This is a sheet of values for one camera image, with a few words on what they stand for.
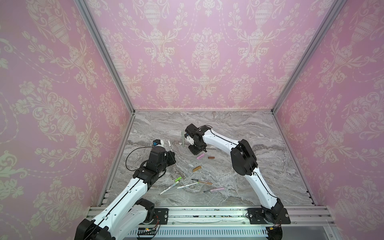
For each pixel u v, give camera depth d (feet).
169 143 3.37
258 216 2.40
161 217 2.45
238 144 2.00
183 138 3.07
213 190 2.72
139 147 2.29
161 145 2.44
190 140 2.62
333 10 2.29
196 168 2.96
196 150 2.85
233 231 2.55
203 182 2.80
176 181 2.79
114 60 3.01
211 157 3.15
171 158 2.37
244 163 2.00
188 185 2.75
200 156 3.11
